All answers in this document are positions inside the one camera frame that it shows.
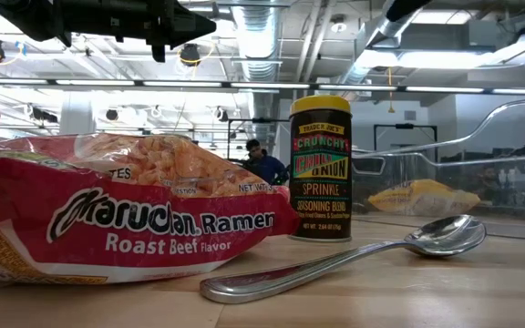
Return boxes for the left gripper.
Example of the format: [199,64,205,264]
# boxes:
[116,0,218,64]

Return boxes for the yellow lid seasoning jar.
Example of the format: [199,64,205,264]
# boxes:
[288,94,354,243]

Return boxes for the long ceiling light strip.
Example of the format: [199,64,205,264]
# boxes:
[0,77,525,96]

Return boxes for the person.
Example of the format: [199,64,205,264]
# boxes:
[242,138,291,186]

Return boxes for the roast beef ramen packet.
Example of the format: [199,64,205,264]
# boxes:
[0,131,301,286]

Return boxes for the yellow noodle packet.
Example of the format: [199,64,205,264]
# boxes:
[366,178,482,218]

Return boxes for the shiny silver spoon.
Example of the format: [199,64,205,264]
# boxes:
[199,213,488,305]

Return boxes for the clear plastic container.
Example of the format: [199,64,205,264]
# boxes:
[351,97,525,241]

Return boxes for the large ribbed silver duct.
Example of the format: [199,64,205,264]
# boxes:
[232,0,284,138]

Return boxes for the slim silver duct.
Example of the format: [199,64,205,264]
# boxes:
[335,0,427,87]

